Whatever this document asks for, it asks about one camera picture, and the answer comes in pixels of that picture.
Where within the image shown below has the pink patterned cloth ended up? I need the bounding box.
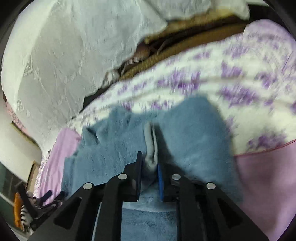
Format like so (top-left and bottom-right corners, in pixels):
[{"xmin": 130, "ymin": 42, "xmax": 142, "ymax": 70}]
[{"xmin": 3, "ymin": 97, "xmax": 27, "ymax": 133}]

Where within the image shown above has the black white striped cloth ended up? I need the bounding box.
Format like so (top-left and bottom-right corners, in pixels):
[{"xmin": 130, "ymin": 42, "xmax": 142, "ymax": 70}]
[{"xmin": 20, "ymin": 205, "xmax": 34, "ymax": 233}]

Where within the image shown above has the window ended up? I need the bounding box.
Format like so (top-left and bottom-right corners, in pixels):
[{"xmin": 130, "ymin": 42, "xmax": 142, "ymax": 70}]
[{"xmin": 0, "ymin": 162, "xmax": 28, "ymax": 209}]

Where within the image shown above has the cardboard box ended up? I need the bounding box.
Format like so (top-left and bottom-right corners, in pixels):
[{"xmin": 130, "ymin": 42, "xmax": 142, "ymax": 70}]
[{"xmin": 26, "ymin": 162, "xmax": 41, "ymax": 193}]

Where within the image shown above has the blue fluffy garment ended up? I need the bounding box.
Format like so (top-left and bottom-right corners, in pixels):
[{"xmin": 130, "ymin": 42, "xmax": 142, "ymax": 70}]
[{"xmin": 61, "ymin": 96, "xmax": 243, "ymax": 241}]

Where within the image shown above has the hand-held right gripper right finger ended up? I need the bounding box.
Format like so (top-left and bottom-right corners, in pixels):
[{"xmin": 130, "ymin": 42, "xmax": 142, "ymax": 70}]
[{"xmin": 158, "ymin": 162, "xmax": 270, "ymax": 241}]

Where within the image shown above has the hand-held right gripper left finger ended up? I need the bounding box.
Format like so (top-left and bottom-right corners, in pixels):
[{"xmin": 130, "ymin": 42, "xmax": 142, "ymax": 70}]
[{"xmin": 28, "ymin": 152, "xmax": 143, "ymax": 241}]

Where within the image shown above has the white lace cloth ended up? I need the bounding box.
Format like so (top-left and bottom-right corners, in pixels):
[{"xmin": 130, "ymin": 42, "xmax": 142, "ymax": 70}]
[{"xmin": 1, "ymin": 0, "xmax": 250, "ymax": 151}]

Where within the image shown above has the brown woven mat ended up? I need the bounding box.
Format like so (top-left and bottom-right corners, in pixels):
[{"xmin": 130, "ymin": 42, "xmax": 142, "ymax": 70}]
[{"xmin": 120, "ymin": 9, "xmax": 252, "ymax": 80}]

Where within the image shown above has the purple floral quilt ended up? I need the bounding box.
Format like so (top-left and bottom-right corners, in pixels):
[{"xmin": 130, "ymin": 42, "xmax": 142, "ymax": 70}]
[{"xmin": 67, "ymin": 19, "xmax": 296, "ymax": 156}]

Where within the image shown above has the orange object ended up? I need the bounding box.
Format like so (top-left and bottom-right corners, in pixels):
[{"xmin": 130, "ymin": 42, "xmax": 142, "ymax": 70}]
[{"xmin": 14, "ymin": 192, "xmax": 25, "ymax": 231}]

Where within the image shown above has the lilac bed sheet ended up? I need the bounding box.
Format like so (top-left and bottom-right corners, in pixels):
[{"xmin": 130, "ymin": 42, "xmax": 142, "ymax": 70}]
[{"xmin": 37, "ymin": 128, "xmax": 296, "ymax": 241}]

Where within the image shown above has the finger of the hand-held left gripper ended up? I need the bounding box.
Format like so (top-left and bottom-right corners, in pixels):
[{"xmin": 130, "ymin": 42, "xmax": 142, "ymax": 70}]
[{"xmin": 33, "ymin": 189, "xmax": 66, "ymax": 208}]

